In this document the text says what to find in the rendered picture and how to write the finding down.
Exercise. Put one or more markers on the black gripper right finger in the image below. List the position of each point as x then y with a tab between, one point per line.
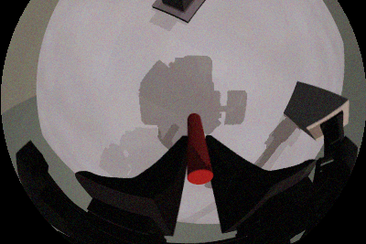
240	187

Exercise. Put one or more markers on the red peg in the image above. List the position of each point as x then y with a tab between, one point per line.
198	161

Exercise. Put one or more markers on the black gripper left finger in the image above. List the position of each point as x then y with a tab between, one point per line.
154	193

